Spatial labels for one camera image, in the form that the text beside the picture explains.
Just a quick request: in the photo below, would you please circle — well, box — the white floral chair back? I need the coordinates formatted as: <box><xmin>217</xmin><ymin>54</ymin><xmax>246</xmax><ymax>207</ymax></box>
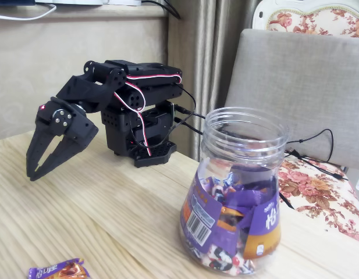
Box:
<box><xmin>251</xmin><ymin>0</ymin><xmax>359</xmax><ymax>38</ymax></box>

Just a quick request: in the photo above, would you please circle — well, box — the clear plastic candy jar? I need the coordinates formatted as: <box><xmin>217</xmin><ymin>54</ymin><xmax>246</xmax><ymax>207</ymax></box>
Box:
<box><xmin>179</xmin><ymin>106</ymin><xmax>290</xmax><ymax>276</ymax></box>

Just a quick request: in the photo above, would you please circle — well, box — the grey chair back cushion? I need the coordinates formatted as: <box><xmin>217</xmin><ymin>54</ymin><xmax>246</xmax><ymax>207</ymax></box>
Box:
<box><xmin>224</xmin><ymin>28</ymin><xmax>359</xmax><ymax>169</ymax></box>

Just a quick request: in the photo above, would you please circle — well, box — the black cable with plug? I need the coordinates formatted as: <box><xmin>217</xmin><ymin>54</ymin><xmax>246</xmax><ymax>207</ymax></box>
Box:
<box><xmin>173</xmin><ymin>115</ymin><xmax>349</xmax><ymax>181</ymax></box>

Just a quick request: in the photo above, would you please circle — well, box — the white cable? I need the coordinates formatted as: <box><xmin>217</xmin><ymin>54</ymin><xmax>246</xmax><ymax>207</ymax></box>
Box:
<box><xmin>0</xmin><ymin>3</ymin><xmax>57</xmax><ymax>21</ymax></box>

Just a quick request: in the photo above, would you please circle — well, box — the black cable with loop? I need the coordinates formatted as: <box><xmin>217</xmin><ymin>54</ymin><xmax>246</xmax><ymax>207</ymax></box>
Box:
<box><xmin>176</xmin><ymin>106</ymin><xmax>334</xmax><ymax>163</ymax></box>

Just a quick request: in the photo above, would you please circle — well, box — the purple candy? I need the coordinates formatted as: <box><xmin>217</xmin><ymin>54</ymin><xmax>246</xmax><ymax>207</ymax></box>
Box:
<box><xmin>28</xmin><ymin>257</ymin><xmax>90</xmax><ymax>279</ymax></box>

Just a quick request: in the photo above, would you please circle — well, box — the thin black cable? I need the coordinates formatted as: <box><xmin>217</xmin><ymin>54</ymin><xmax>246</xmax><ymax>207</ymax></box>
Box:
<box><xmin>131</xmin><ymin>86</ymin><xmax>198</xmax><ymax>148</ymax></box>

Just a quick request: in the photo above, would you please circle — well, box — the black cable pair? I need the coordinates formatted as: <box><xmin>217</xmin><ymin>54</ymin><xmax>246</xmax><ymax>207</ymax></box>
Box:
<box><xmin>141</xmin><ymin>0</ymin><xmax>182</xmax><ymax>20</ymax></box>

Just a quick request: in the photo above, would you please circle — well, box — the floral seat cushion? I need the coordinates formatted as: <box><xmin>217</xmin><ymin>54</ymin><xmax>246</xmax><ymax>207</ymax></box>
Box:
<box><xmin>278</xmin><ymin>156</ymin><xmax>359</xmax><ymax>244</ymax></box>

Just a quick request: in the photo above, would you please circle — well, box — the white flat device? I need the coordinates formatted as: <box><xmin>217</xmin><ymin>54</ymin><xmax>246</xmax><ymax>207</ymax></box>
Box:
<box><xmin>35</xmin><ymin>0</ymin><xmax>142</xmax><ymax>6</ymax></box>

